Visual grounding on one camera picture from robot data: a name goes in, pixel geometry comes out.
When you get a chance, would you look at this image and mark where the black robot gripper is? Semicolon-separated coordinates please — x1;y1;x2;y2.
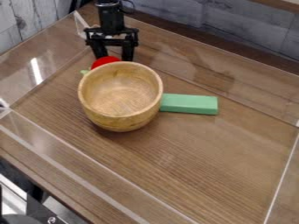
84;0;138;61

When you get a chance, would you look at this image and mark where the red toy fruit green stem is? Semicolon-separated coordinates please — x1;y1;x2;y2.
80;56;120;75

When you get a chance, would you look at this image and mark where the light wooden bowl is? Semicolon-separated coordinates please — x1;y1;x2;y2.
77;61;164;132

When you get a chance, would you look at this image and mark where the green rectangular block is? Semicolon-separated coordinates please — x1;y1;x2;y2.
160;94;218;115

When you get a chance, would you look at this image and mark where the black metal table frame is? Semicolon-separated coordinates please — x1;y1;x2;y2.
0;158;88;224

